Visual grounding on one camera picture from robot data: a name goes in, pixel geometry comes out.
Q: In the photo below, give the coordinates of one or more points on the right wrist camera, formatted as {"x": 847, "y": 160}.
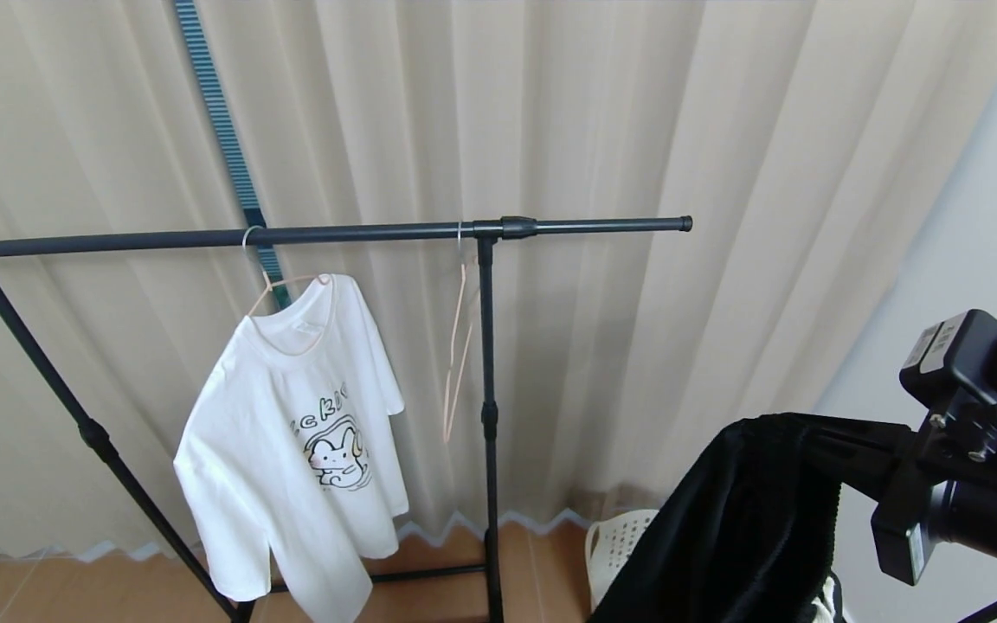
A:
{"x": 974, "y": 355}

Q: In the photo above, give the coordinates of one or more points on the black garment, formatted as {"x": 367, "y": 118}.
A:
{"x": 723, "y": 536}

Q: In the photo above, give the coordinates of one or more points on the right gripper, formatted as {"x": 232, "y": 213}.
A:
{"x": 897, "y": 536}

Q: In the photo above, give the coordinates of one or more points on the pink clothes hanger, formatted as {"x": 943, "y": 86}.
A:
{"x": 266, "y": 290}
{"x": 461, "y": 303}

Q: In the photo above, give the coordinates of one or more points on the white laundry basket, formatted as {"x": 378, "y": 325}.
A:
{"x": 620, "y": 541}

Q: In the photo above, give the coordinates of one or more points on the beige curtain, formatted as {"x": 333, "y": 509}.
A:
{"x": 74, "y": 112}
{"x": 637, "y": 112}

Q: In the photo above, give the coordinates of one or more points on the black clothes rack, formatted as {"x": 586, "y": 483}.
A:
{"x": 334, "y": 234}

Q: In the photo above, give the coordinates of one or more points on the white printed t-shirt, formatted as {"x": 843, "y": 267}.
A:
{"x": 273, "y": 433}

